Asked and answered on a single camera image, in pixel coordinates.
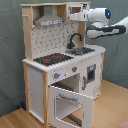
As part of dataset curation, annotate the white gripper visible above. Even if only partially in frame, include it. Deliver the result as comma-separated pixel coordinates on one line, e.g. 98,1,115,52
69,11,88,21

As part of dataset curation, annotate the white toy microwave door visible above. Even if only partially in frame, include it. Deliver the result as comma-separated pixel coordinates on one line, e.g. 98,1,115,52
68,4,88,20

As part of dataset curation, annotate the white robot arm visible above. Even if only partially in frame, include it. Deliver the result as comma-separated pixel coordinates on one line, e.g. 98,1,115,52
69,8,128,39

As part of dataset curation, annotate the wooden toy kitchen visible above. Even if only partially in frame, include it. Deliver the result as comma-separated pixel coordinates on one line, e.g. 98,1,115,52
22,2,105,128

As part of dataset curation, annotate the black toy faucet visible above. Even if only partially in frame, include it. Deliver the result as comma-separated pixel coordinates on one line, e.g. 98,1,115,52
67,33,82,49

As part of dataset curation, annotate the grey range hood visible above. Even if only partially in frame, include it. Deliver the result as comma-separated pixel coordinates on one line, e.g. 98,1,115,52
35,5,64,27

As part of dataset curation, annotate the grey toy sink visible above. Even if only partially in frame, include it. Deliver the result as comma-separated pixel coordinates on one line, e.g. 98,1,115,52
65,47,95,55

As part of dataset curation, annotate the black toy stovetop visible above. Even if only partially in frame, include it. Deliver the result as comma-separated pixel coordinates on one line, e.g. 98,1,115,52
34,53,71,66

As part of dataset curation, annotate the right red stove knob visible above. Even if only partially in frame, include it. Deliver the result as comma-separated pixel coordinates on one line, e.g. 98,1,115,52
71,66,78,73

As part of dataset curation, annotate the red stove knob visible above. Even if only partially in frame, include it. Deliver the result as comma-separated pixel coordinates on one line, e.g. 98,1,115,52
54,73,60,79
71,66,78,73

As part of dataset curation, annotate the white dishwasher door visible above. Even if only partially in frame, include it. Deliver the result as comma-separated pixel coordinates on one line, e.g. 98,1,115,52
80,59,102,100

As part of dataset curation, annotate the left red stove knob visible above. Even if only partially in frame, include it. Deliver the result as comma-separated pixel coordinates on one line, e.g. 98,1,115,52
54,73,60,79

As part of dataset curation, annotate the white oven door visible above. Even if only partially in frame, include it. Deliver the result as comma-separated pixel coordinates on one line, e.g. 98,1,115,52
49,86,94,128

